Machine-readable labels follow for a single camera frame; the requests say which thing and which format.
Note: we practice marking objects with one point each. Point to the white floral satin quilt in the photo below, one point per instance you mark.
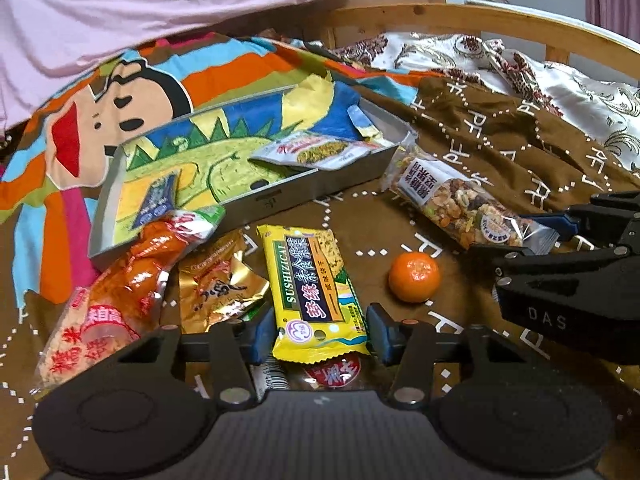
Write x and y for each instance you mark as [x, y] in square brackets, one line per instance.
[575, 85]

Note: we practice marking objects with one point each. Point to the red label snack packet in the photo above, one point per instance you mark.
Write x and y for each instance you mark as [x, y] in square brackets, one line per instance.
[332, 372]

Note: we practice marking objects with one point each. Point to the printed cartoon blanket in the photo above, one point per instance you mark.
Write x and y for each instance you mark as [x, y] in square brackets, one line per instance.
[75, 125]

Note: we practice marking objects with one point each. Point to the wooden bed frame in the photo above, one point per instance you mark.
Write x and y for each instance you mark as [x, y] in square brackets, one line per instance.
[450, 15]

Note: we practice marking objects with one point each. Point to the yellow cracker packet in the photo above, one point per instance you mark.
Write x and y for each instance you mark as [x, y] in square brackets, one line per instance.
[310, 285]

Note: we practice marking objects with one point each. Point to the orange-red meat snack packet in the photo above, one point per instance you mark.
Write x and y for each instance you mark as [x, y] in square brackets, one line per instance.
[135, 270]

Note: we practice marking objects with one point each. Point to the white blue snack packet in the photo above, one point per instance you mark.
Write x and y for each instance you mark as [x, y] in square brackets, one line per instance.
[362, 122]

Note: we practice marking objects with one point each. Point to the white green snack packet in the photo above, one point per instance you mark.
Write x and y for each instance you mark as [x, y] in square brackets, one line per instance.
[320, 152]

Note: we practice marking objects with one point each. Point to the grey shallow box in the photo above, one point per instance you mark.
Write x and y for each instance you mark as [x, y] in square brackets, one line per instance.
[300, 190]

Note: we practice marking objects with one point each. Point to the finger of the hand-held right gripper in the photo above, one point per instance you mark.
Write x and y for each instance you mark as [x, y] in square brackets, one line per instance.
[550, 224]
[510, 254]

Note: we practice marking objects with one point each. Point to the clear rice cracker packet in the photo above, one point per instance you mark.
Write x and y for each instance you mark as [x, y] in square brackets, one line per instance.
[75, 340]

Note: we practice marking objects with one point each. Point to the mandarin orange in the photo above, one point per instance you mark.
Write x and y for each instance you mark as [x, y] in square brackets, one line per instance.
[415, 277]

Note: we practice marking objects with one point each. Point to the gold foil snack packet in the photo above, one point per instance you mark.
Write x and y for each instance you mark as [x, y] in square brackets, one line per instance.
[215, 285]

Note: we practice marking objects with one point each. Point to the clear mixed nuts packet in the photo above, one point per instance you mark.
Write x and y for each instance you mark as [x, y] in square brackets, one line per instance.
[450, 200]

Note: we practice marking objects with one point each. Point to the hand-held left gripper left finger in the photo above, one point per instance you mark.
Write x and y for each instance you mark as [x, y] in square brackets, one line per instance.
[257, 335]

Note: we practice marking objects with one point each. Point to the pink sheet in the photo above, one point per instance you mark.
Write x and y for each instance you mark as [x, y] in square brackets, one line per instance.
[150, 10]

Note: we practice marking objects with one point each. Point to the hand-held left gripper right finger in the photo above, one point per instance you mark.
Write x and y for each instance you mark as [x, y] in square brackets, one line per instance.
[381, 332]

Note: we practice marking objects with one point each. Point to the brown patterned blanket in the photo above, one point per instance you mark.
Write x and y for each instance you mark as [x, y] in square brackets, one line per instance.
[500, 135]

